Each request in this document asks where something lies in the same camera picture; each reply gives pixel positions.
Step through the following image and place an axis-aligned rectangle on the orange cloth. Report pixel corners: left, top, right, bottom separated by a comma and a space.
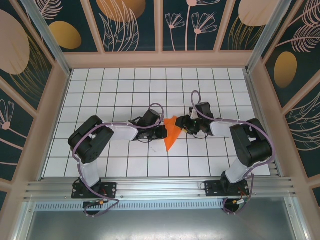
163, 116, 185, 152

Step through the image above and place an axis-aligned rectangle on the grey metal sheet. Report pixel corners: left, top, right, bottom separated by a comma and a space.
14, 201, 307, 240

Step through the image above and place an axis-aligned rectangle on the aluminium side rail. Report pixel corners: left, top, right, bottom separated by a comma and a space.
243, 69, 285, 179

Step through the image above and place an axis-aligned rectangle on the long aluminium mounting rail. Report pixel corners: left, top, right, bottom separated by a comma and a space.
23, 176, 298, 201

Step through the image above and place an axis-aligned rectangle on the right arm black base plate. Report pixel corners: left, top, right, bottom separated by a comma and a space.
204, 180, 250, 198

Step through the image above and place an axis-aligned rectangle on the perforated metal cable tray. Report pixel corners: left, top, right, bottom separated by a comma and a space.
33, 201, 227, 213

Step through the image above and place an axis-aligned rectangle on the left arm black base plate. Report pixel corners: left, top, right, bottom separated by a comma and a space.
71, 180, 118, 200

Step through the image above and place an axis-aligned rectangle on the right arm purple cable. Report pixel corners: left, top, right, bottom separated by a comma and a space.
191, 90, 276, 216

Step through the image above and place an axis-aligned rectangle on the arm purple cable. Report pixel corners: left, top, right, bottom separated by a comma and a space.
72, 102, 165, 218
191, 90, 276, 216

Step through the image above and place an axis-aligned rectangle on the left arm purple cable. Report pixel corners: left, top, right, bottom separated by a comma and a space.
72, 102, 165, 218

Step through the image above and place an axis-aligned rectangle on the aluminium frame post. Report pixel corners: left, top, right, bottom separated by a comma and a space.
21, 0, 73, 76
244, 0, 292, 73

